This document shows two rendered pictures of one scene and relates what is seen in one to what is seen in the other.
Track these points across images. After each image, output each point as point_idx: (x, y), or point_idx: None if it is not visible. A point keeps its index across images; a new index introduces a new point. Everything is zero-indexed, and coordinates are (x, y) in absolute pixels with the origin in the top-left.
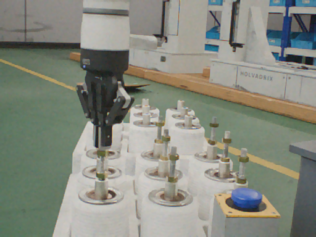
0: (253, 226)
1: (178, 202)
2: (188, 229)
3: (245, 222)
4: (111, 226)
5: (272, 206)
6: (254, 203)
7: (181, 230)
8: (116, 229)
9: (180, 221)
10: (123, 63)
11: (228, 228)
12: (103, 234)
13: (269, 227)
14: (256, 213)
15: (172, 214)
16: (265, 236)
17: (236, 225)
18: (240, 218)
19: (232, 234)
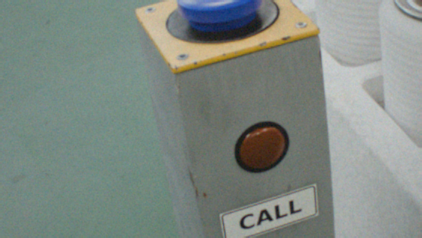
0: (157, 66)
1: (421, 10)
2: (420, 83)
3: (149, 47)
4: (334, 3)
5: (231, 49)
6: (183, 14)
7: (403, 76)
8: (347, 14)
9: (399, 53)
10: None
11: (142, 45)
12: (324, 11)
13: (169, 86)
14: (161, 38)
15: (386, 26)
16: (171, 108)
17: (145, 46)
18: (145, 32)
19: (147, 63)
